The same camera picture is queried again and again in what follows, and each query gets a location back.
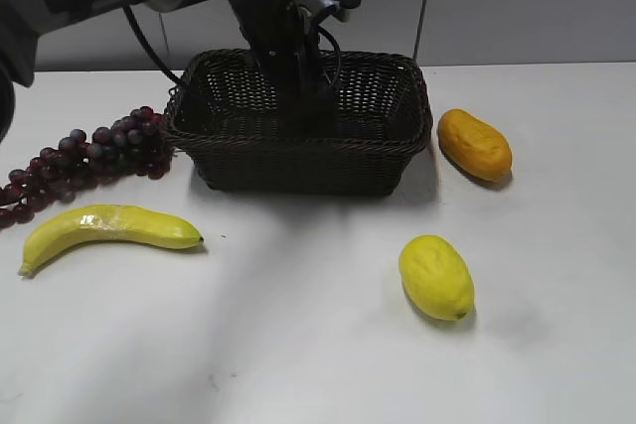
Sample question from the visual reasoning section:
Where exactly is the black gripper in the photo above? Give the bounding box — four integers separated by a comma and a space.
229, 0, 338, 136

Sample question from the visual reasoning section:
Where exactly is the black wicker basket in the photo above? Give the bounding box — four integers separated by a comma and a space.
162, 49, 433, 196

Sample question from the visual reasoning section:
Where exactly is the dark red grape bunch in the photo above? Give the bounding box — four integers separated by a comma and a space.
1, 106, 175, 229

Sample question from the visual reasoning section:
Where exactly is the orange mango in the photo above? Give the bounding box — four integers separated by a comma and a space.
437, 109, 513, 183

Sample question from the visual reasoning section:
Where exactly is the yellow banana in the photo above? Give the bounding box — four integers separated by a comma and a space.
18, 205, 204, 278

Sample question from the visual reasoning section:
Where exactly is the yellow lemon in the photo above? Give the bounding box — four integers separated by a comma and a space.
398, 235, 475, 322

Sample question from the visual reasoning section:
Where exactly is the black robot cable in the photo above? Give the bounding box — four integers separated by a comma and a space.
122, 4, 183, 85

